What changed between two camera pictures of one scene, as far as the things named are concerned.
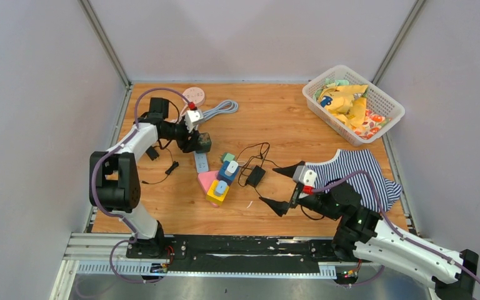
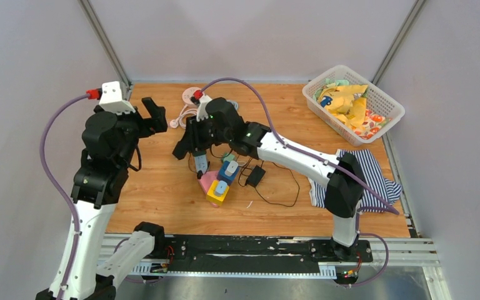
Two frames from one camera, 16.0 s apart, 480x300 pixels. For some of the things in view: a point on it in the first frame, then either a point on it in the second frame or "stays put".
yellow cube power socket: (214, 197) stays put
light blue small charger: (221, 187) stays put
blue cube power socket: (221, 176) stays put
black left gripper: (186, 145) -> (156, 124)
